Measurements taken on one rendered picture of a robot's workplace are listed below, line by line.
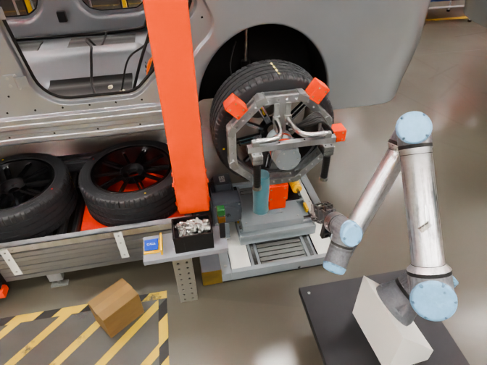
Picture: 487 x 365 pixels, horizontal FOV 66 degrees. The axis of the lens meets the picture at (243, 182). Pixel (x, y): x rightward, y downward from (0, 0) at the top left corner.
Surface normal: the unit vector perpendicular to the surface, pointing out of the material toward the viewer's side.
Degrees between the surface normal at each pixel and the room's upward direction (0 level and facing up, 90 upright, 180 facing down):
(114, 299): 0
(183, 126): 90
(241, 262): 0
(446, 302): 60
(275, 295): 0
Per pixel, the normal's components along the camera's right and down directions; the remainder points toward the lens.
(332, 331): -0.02, -0.77
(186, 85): 0.19, 0.62
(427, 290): -0.35, 0.13
